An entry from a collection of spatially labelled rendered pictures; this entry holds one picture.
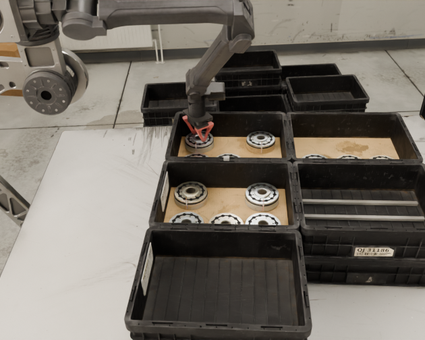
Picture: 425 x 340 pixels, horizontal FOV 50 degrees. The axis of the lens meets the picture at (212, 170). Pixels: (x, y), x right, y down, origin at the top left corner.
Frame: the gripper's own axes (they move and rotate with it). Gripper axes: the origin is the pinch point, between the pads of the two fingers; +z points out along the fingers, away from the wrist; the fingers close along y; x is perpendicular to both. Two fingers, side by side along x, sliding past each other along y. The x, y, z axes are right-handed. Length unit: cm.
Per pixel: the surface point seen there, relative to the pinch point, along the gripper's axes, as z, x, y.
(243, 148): 4.4, -11.5, -11.1
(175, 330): -5, 48, -67
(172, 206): 3.9, 24.6, -23.4
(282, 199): 4.3, -5.0, -40.5
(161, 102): 39, -30, 94
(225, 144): 4.4, -7.9, -5.3
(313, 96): 40, -104, 47
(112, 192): 16.8, 32.8, 9.1
